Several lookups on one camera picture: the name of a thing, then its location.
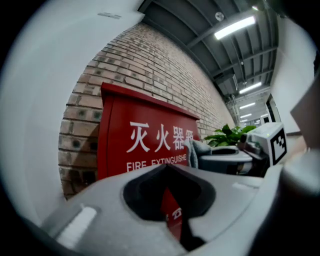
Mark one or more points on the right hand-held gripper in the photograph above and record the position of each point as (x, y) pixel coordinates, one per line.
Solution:
(265, 140)

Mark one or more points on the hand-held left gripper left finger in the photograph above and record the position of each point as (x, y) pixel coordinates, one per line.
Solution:
(105, 215)

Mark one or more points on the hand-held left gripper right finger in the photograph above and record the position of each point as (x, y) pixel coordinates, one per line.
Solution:
(225, 200)

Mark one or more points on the grey cleaning cloth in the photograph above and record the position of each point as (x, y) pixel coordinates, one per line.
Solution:
(197, 151)

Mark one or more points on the red fire extinguisher cabinet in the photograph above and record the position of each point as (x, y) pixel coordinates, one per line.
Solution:
(120, 140)

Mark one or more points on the green potted plant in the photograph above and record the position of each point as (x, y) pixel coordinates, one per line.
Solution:
(225, 137)

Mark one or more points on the white ceiling tube light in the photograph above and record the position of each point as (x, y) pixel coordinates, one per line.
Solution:
(247, 105)
(245, 116)
(235, 27)
(250, 88)

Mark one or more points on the round ceiling smoke detector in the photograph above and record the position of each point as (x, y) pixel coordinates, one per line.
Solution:
(219, 16)

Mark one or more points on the grey ventilation duct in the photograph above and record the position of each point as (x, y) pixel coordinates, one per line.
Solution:
(226, 83)

